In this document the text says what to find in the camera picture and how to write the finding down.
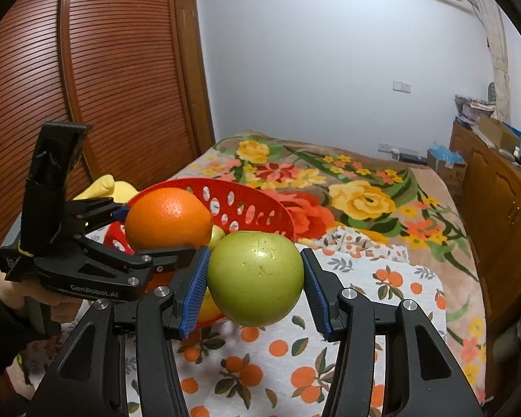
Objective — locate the stack of newspapers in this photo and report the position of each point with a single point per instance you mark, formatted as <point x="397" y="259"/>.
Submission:
<point x="473" y="108"/>

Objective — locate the wooden louvered wardrobe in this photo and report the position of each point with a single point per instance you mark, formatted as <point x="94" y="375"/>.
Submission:
<point x="26" y="74"/>

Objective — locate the orange print tablecloth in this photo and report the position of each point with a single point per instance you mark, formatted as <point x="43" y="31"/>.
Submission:
<point x="265" y="365"/>

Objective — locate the red perforated basket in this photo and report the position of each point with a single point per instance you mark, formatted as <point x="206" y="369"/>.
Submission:
<point x="247" y="208"/>

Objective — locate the wooden cabinet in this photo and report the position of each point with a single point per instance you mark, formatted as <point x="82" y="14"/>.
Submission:
<point x="499" y="226"/>

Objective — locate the floral blanket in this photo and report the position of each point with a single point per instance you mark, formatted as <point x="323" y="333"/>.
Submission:
<point x="373" y="200"/>

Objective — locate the yellow banana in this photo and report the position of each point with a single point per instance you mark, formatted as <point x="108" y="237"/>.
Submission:
<point x="108" y="189"/>

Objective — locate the person's left forearm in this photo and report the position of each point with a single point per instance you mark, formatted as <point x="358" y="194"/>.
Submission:
<point x="4" y="339"/>

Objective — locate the wooden door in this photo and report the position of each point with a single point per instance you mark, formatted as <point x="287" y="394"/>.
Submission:
<point x="195" y="74"/>

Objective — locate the wall power strip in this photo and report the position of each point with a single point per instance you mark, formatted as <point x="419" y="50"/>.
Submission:
<point x="399" y="147"/>

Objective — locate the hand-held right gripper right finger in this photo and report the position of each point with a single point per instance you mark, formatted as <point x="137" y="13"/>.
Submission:
<point x="317" y="299"/>

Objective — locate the large green apple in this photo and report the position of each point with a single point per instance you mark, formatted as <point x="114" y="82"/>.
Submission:
<point x="256" y="278"/>

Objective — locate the large orange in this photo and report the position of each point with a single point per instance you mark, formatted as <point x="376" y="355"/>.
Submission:
<point x="169" y="219"/>

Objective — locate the cardboard box with blue bags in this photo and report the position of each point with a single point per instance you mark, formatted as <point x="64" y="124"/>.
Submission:
<point x="445" y="163"/>

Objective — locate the brown cardboard box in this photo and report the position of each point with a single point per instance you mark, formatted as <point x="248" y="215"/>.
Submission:
<point x="499" y="132"/>

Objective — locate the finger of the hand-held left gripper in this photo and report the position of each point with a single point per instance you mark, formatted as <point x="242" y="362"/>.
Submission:
<point x="165" y="258"/>
<point x="95" y="215"/>

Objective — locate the white wall socket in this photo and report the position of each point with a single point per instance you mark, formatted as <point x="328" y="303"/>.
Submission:
<point x="401" y="86"/>

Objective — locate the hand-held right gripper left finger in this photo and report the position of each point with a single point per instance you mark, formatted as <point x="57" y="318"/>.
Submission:
<point x="191" y="304"/>

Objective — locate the person's left hand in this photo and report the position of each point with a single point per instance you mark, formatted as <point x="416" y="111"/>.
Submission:
<point x="63" y="310"/>

